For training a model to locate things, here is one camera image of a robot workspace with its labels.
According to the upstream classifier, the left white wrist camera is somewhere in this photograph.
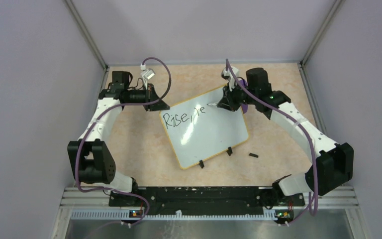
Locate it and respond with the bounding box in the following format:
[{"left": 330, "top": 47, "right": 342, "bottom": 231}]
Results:
[{"left": 140, "top": 64, "right": 155, "bottom": 89}]

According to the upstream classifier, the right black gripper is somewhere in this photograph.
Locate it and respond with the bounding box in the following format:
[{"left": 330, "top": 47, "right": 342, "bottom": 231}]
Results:
[{"left": 218, "top": 80, "right": 258, "bottom": 112}]

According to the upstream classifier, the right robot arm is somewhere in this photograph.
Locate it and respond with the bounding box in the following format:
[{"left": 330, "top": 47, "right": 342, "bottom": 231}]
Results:
[{"left": 216, "top": 67, "right": 354, "bottom": 205}]

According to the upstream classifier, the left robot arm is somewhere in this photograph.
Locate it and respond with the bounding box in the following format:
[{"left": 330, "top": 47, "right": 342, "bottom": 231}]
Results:
[{"left": 67, "top": 68, "right": 170, "bottom": 206}]

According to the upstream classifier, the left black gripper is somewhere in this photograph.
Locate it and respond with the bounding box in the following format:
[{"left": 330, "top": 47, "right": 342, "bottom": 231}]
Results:
[{"left": 126, "top": 83, "right": 170, "bottom": 112}]

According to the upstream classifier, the black marker cap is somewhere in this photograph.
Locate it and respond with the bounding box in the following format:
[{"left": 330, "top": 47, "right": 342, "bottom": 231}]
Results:
[{"left": 249, "top": 153, "right": 259, "bottom": 158}]

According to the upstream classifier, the yellow-framed whiteboard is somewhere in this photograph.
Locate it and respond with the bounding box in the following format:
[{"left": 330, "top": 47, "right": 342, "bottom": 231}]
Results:
[{"left": 159, "top": 87, "right": 249, "bottom": 170}]

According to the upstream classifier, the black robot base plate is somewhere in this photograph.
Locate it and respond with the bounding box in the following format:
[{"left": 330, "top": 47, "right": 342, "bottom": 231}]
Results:
[{"left": 108, "top": 186, "right": 305, "bottom": 216}]

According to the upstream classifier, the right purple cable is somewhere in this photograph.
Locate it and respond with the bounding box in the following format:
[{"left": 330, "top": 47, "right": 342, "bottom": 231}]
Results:
[{"left": 225, "top": 58, "right": 319, "bottom": 227}]

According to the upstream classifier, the purple eraser holder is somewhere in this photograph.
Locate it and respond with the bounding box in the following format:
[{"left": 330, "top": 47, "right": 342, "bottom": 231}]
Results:
[{"left": 238, "top": 77, "right": 248, "bottom": 114}]

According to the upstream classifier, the white cable duct rail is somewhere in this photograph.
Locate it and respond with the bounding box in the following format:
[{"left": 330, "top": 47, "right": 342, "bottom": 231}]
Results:
[{"left": 71, "top": 209, "right": 278, "bottom": 221}]

